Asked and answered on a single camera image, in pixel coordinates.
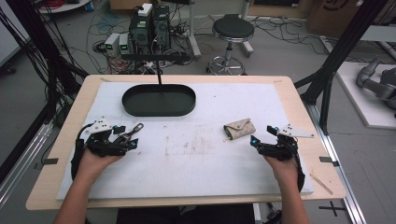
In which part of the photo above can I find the beige key pouch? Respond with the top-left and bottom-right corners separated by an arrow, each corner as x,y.
223,118 -> 257,142

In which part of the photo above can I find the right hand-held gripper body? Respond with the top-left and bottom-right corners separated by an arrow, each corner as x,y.
257,123 -> 316,162

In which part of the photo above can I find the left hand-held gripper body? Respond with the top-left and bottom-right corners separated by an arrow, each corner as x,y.
77,117 -> 130,158

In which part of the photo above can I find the white platform board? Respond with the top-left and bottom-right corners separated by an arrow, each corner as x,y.
335,61 -> 396,130

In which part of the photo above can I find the white foam mat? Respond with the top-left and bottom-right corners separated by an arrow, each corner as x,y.
55,81 -> 315,201

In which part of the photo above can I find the silver metal key clip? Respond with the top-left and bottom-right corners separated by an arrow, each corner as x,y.
120,122 -> 145,143

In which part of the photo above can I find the black cable bundle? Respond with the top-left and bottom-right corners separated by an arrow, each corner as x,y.
0,0 -> 90,129

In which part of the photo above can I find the white box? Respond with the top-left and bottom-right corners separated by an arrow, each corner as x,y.
136,3 -> 154,18

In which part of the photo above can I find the cardboard box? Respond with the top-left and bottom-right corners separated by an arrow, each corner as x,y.
305,0 -> 396,39

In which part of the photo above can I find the black computer tower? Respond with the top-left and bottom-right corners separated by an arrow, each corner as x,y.
128,11 -> 155,54
151,5 -> 172,51

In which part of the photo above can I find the grey power supply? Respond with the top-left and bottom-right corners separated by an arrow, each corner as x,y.
104,32 -> 121,58
118,33 -> 131,56

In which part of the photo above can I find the black frame post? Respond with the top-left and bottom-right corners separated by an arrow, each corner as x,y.
293,0 -> 389,135

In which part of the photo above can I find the black tape strip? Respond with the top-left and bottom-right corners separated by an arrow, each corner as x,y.
318,156 -> 341,168
33,157 -> 60,171

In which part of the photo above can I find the aluminium rail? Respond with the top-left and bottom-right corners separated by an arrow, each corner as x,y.
305,103 -> 369,224
0,121 -> 54,210

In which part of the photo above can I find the person's left hand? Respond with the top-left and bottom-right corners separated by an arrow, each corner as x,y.
76,148 -> 124,185

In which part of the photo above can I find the person's right hand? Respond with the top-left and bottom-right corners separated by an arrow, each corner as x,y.
263,154 -> 300,191

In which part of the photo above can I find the black oval tray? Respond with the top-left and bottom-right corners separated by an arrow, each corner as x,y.
121,83 -> 197,119

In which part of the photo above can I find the black T-shaped stand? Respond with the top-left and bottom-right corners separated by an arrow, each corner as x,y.
120,53 -> 191,87

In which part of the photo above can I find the black round stool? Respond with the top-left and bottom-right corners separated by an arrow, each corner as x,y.
205,13 -> 256,77

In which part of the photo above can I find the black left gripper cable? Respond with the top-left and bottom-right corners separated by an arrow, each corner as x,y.
70,123 -> 94,181

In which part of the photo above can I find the black tape cross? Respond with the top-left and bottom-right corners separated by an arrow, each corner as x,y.
318,200 -> 347,218

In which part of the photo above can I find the thin wooden stick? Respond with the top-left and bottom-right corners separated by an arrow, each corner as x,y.
309,173 -> 334,196

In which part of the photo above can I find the white round table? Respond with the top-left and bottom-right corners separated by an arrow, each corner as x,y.
33,0 -> 93,15

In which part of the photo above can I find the person's dark clothing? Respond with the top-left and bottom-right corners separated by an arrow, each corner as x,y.
116,203 -> 257,224

